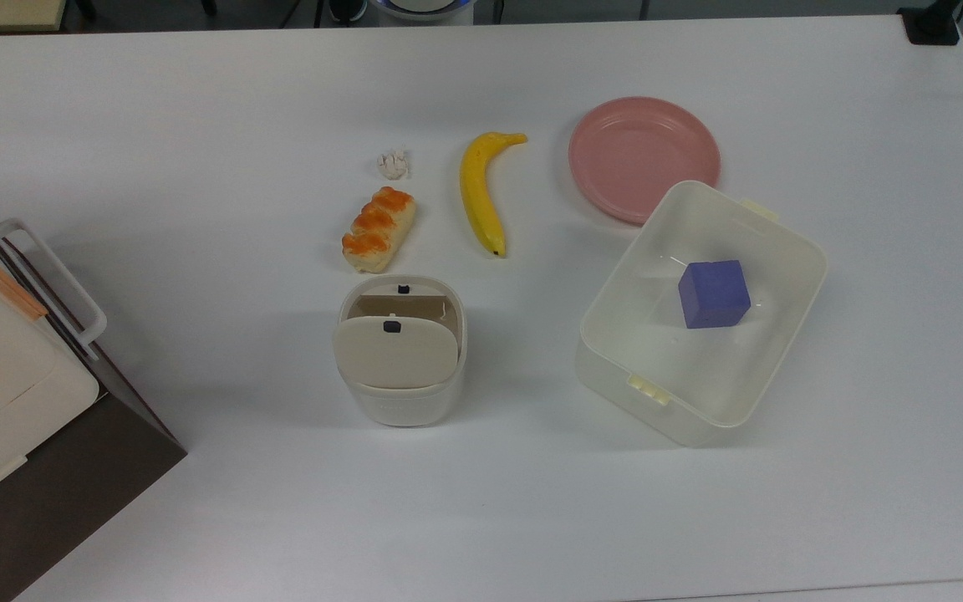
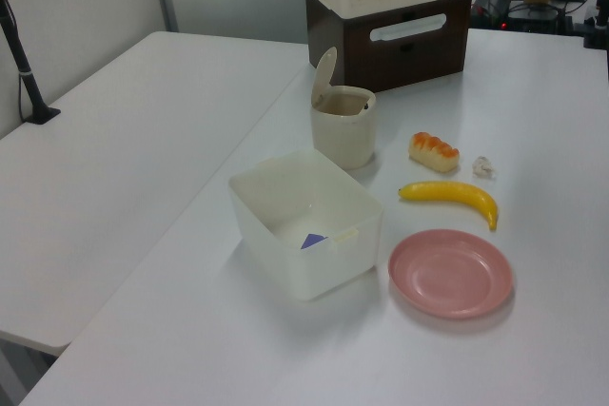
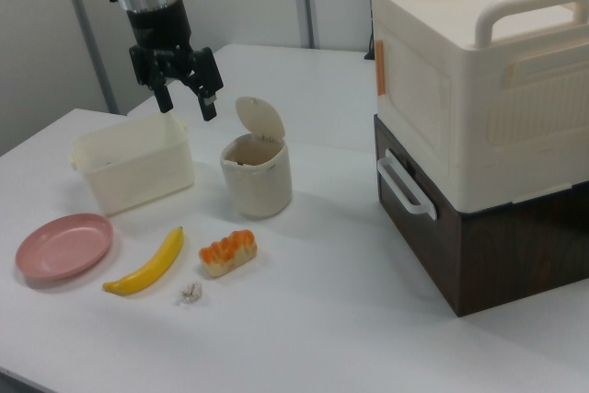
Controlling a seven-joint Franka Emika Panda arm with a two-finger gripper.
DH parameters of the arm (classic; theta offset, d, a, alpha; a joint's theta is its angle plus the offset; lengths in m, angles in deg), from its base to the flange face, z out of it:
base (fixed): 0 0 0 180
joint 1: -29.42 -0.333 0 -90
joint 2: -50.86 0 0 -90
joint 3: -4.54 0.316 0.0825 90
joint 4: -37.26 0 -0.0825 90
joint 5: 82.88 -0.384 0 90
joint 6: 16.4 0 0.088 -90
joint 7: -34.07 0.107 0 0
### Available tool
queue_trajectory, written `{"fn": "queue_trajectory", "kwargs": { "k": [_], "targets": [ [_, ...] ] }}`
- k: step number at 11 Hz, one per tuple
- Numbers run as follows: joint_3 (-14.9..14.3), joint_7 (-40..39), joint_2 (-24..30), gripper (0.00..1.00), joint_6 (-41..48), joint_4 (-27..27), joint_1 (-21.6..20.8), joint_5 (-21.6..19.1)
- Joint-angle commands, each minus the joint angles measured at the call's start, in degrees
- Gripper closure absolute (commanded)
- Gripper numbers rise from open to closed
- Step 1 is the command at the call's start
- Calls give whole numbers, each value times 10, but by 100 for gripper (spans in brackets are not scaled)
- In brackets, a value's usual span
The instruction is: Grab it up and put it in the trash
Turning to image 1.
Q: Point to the purple foam cube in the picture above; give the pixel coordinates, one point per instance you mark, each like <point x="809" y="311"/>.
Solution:
<point x="713" y="293"/>

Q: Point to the cream mini trash can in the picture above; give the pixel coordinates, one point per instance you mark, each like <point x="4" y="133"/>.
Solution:
<point x="398" y="355"/>

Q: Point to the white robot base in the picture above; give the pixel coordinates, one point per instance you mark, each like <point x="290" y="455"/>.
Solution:
<point x="423" y="8"/>

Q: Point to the brown drawer base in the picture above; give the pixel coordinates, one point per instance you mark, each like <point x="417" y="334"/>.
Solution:
<point x="72" y="502"/>

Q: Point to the pink plastic plate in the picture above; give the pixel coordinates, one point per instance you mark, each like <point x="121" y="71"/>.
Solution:
<point x="636" y="155"/>

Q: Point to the white paper ball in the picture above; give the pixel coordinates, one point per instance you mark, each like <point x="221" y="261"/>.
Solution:
<point x="393" y="164"/>

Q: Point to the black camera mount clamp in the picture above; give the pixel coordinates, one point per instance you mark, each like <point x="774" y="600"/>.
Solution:
<point x="933" y="27"/>

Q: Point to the white plastic storage box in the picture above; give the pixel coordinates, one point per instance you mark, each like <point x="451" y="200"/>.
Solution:
<point x="699" y="389"/>

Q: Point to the toy bread loaf orange glaze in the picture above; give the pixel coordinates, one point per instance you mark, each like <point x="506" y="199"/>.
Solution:
<point x="378" y="229"/>

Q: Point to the yellow toy banana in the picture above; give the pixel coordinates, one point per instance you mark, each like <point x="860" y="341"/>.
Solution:
<point x="478" y="196"/>

